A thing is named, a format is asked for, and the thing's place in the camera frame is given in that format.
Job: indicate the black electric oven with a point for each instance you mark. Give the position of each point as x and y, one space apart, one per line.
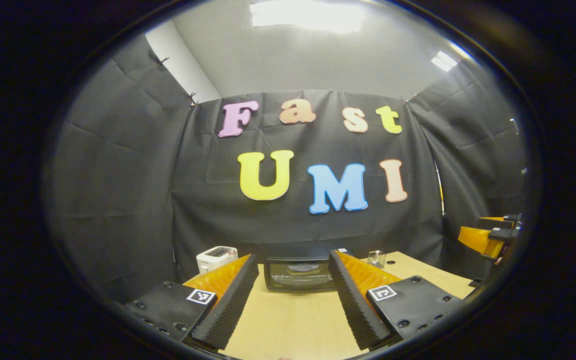
298 275

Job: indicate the white toaster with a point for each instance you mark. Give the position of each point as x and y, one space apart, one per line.
213 257

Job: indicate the ceiling light panel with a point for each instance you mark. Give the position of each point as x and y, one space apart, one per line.
308 15

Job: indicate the small ceiling light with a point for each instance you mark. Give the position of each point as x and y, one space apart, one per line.
444 61

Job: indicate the black backdrop cloth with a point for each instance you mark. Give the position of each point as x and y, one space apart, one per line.
118 175

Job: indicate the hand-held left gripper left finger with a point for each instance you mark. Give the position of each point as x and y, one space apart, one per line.
228 310

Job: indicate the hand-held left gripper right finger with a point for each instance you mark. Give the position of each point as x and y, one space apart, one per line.
353 300

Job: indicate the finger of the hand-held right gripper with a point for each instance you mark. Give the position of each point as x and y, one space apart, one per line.
478 240
503 221

